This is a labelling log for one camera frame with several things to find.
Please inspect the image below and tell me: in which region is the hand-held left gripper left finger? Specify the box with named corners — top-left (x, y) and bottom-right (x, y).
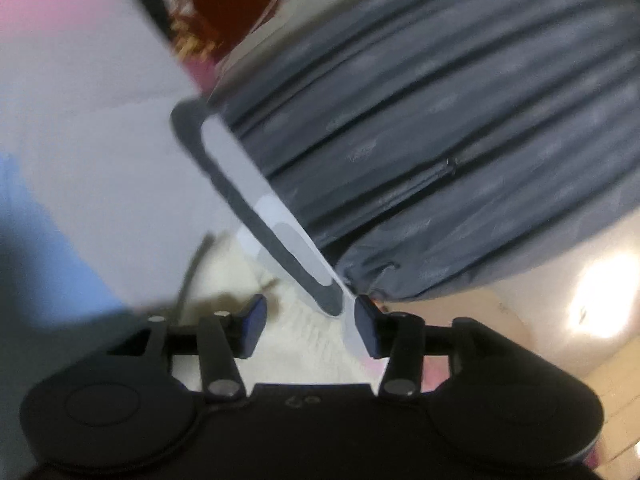
top-left (106, 294), bottom-right (269, 402)

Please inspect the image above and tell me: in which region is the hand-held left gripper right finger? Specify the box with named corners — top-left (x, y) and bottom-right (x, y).
top-left (353, 294), bottom-right (507, 402)

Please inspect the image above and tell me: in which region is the grey fabric garment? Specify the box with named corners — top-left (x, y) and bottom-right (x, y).
top-left (207, 0), bottom-right (640, 303)

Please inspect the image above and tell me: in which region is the floral pillow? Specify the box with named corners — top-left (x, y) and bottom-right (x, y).
top-left (167, 9), bottom-right (222, 59)

